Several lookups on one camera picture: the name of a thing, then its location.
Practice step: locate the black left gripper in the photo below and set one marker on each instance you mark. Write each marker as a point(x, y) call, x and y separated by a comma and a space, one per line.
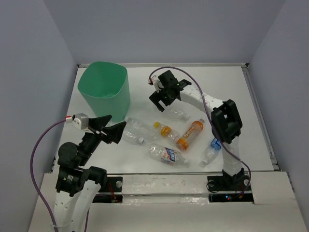
point(114, 132)

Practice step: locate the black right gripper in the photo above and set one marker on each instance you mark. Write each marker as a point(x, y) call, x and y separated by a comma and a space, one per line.
point(155, 97)

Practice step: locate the small clear plastic bottle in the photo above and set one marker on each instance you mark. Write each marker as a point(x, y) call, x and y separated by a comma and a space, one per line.
point(179, 115)

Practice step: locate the long clear bottle white cap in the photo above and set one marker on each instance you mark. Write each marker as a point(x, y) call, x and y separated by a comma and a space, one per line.
point(144, 130)

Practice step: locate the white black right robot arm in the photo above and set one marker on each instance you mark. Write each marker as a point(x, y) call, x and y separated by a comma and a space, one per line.
point(223, 117)

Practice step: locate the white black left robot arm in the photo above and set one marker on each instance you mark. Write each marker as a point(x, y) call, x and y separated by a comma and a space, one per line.
point(76, 187)

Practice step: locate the green plastic bin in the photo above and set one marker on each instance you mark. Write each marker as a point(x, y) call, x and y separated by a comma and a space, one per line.
point(105, 87)

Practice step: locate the clear bottle yellow cap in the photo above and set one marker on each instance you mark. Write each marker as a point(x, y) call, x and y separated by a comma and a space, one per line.
point(166, 132)

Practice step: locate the orange label bottle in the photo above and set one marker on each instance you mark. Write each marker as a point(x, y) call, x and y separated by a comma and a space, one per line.
point(190, 135)

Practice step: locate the clear bottle white blue label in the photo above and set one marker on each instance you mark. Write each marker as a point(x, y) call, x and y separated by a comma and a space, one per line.
point(167, 155)

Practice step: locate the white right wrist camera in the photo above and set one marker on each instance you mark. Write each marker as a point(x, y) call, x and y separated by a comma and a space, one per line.
point(154, 81)

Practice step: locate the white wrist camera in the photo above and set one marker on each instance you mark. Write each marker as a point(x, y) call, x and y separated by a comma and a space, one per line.
point(80, 121)
point(154, 81)

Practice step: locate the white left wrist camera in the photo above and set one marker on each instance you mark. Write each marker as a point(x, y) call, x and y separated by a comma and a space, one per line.
point(80, 121)

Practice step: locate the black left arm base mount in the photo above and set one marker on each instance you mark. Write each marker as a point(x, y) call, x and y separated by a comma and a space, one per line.
point(113, 188)

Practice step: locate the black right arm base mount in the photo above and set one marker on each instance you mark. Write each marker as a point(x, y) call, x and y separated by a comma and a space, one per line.
point(219, 192)

